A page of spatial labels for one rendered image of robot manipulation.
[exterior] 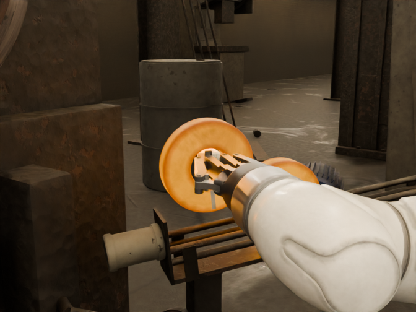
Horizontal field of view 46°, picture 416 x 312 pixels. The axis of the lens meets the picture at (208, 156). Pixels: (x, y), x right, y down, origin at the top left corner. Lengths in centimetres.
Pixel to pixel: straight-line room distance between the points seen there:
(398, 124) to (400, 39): 49
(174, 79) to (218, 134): 243
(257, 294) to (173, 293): 34
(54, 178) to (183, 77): 248
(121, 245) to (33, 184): 16
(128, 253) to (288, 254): 37
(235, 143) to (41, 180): 30
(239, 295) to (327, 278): 162
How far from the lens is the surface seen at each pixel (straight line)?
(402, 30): 305
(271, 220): 48
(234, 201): 57
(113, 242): 77
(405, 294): 55
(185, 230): 84
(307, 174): 85
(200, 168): 68
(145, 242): 78
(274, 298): 204
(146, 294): 206
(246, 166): 61
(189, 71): 318
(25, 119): 83
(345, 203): 47
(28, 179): 73
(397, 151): 310
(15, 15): 70
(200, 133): 75
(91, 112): 91
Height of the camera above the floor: 99
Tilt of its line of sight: 13 degrees down
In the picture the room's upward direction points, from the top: straight up
